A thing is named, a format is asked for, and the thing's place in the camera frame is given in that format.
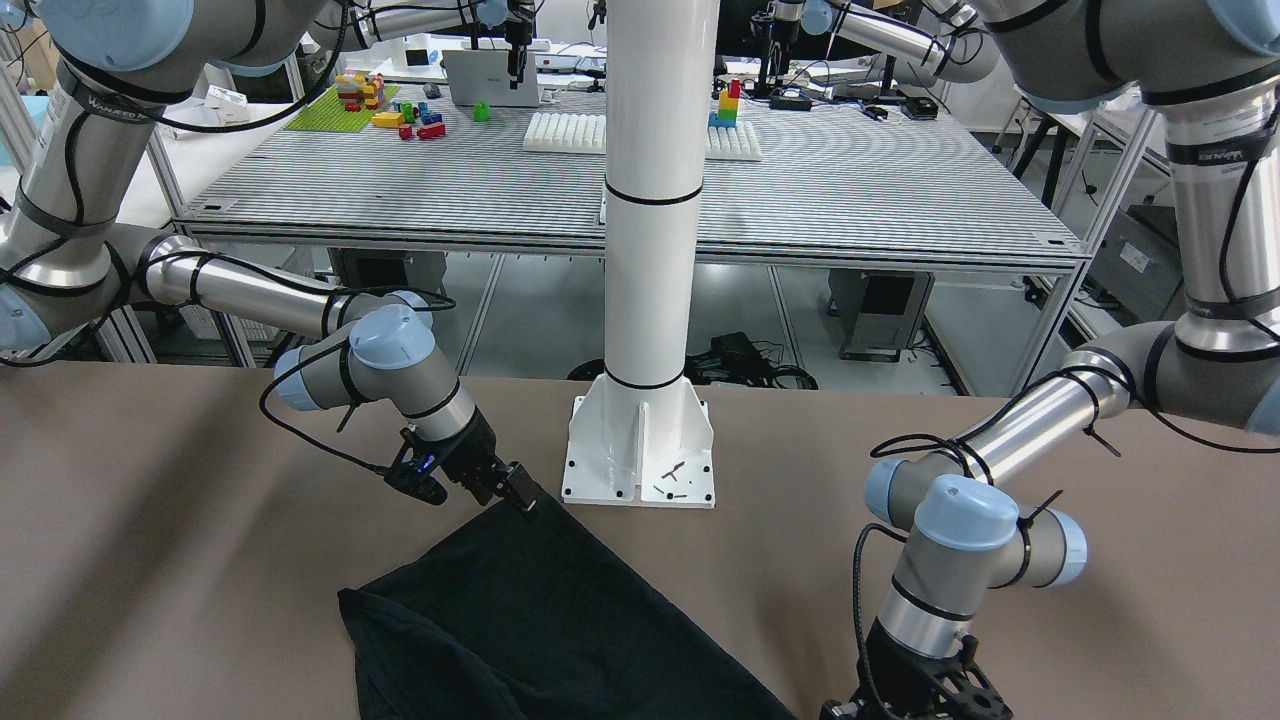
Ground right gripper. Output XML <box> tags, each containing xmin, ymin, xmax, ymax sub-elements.
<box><xmin>426</xmin><ymin>409</ymin><xmax>538</xmax><ymax>518</ymax></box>

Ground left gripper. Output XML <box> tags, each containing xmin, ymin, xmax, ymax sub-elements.
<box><xmin>820</xmin><ymin>621</ymin><xmax>1012</xmax><ymax>719</ymax></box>

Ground black graphic t-shirt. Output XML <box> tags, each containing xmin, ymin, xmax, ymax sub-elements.
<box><xmin>337</xmin><ymin>497</ymin><xmax>790</xmax><ymax>719</ymax></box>

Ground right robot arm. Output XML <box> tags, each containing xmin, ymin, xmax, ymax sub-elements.
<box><xmin>3</xmin><ymin>1</ymin><xmax>541</xmax><ymax>514</ymax></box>

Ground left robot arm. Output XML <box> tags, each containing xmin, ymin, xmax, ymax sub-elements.
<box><xmin>820</xmin><ymin>1</ymin><xmax>1277</xmax><ymax>719</ymax></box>

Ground white mounting column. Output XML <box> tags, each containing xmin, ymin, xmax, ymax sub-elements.
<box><xmin>559</xmin><ymin>1</ymin><xmax>719</xmax><ymax>509</ymax></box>

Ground white peg tray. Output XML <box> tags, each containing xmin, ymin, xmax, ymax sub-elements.
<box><xmin>522</xmin><ymin>111</ymin><xmax>607</xmax><ymax>155</ymax></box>

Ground green lego baseplate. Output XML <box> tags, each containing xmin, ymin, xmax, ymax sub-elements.
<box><xmin>284</xmin><ymin>76</ymin><xmax>401</xmax><ymax>133</ymax></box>

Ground stacked colourful blocks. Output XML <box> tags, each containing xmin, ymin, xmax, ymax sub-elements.
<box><xmin>708</xmin><ymin>78</ymin><xmax>742</xmax><ymax>129</ymax></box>

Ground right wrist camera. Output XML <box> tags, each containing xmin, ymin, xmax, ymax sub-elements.
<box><xmin>381</xmin><ymin>427</ymin><xmax>448</xmax><ymax>506</ymax></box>

